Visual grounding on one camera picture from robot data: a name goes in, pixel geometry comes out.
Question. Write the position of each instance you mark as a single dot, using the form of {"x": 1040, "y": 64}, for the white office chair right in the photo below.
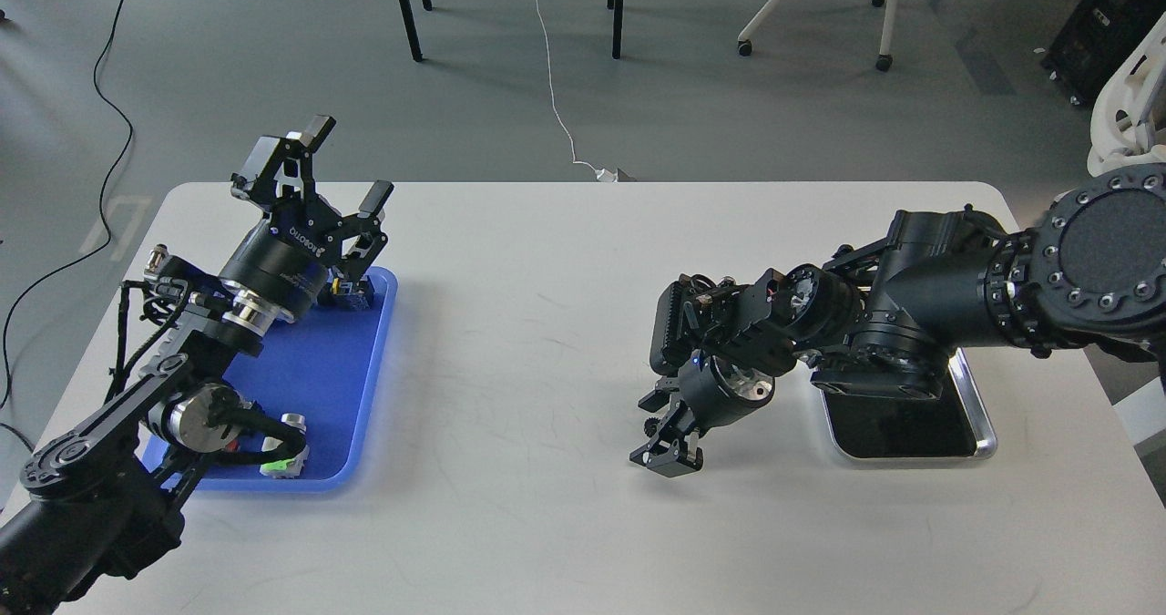
{"x": 1127, "y": 123}

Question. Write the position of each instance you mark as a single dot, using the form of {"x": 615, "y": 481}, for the black cabinet top right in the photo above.
{"x": 1097, "y": 37}

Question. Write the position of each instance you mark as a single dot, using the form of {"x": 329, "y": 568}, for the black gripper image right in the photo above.
{"x": 717, "y": 392}

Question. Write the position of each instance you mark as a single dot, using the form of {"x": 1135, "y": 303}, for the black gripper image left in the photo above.
{"x": 284, "y": 260}

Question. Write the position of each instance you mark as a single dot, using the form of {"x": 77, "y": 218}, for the blue plastic tray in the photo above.
{"x": 323, "y": 367}

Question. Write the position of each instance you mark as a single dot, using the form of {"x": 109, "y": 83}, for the silver metal tray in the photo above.
{"x": 954, "y": 428}

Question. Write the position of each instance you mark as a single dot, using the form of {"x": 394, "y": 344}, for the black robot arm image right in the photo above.
{"x": 880, "y": 327}

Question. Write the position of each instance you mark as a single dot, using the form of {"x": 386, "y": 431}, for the green button blue switch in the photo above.
{"x": 348, "y": 294}

